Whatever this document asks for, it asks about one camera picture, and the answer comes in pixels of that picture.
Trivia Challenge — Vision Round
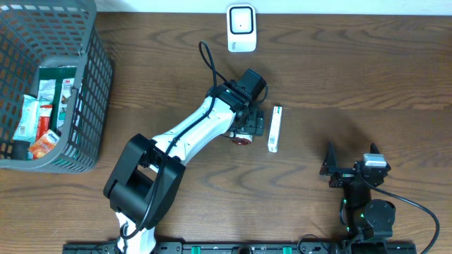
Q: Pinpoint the green lid jar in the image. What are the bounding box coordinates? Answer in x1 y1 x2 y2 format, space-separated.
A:
230 133 253 145

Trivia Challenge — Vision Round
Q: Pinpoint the white slim box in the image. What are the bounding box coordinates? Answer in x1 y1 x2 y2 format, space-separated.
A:
268 107 283 153

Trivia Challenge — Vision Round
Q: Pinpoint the orange tissue pack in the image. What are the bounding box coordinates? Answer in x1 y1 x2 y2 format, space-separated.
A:
28 129 60 159

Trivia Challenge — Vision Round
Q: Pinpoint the red stick sachet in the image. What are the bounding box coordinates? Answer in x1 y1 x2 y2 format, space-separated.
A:
36 104 53 140

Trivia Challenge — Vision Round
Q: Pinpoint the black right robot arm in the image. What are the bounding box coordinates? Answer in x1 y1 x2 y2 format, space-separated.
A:
319 143 396 241

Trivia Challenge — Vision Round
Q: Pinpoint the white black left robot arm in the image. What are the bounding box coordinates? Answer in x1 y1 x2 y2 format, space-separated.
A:
103 69 268 253

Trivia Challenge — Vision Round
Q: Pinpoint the green white gloves package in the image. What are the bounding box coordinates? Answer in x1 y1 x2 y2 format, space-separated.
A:
37 66 77 135

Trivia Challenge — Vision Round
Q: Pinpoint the mint wet wipes pack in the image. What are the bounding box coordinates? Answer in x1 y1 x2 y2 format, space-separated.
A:
13 95 52 143

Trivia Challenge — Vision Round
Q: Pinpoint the grey plastic mesh basket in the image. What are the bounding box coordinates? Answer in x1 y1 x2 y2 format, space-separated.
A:
1 0 113 174

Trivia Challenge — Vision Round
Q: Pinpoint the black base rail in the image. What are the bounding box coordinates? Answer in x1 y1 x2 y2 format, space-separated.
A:
62 241 416 254

